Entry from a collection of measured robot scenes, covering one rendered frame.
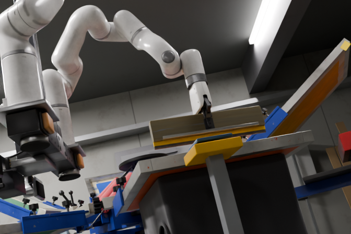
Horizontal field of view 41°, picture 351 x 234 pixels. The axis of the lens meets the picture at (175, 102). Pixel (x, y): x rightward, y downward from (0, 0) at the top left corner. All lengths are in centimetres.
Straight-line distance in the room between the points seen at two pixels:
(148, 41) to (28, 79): 55
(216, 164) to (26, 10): 64
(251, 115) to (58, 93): 69
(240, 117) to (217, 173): 46
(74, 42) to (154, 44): 32
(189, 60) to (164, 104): 450
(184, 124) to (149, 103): 458
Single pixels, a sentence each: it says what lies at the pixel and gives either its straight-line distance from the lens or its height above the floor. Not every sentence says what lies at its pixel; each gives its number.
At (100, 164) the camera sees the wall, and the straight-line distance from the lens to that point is 603.
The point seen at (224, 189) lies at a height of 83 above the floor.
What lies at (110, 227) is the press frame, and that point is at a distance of 261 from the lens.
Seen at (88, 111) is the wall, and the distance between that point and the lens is 624.
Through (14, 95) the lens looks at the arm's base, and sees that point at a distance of 129.
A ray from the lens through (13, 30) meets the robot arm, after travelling 137.
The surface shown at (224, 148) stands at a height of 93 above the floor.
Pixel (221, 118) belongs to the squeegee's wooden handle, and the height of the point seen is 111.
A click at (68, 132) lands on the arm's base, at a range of 170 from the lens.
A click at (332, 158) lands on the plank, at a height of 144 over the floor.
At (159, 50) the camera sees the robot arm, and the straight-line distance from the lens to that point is 166.
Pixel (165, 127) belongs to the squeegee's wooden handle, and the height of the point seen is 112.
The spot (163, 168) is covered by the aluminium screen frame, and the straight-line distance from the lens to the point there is 142.
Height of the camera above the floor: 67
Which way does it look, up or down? 19 degrees up
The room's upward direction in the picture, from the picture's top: 14 degrees counter-clockwise
